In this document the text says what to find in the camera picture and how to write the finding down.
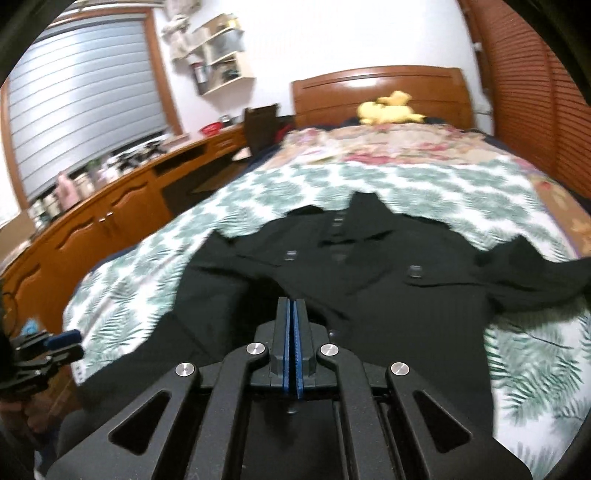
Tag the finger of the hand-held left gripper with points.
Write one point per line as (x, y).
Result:
(64, 355)
(63, 339)

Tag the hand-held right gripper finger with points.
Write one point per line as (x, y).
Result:
(288, 344)
(299, 344)

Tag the black shirt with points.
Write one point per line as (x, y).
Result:
(369, 277)

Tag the dark grey cloth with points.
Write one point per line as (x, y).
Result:
(76, 434)

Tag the wooden desk cabinet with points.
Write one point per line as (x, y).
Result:
(115, 207)

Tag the pink bottle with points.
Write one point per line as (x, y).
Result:
(66, 191)

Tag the leaf print blanket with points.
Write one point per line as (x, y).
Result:
(300, 184)

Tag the row of jars and bottles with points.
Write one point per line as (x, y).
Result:
(92, 177)

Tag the black device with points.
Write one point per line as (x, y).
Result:
(136, 156)

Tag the dark chair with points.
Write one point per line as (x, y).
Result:
(261, 131)

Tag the floral quilt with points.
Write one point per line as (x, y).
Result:
(392, 143)

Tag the red bowl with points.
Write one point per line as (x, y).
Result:
(212, 129)

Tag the window with grey blind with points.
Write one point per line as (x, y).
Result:
(87, 92)

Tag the yellow plush toy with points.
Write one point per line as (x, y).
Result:
(388, 110)

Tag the wooden headboard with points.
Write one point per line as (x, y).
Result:
(337, 92)

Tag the dark canister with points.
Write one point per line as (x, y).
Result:
(200, 78)

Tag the white hanging ornament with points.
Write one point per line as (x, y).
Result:
(178, 27)

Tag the wooden louvered wardrobe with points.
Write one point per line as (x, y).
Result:
(531, 83)

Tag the white wall shelf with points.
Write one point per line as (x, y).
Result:
(221, 50)

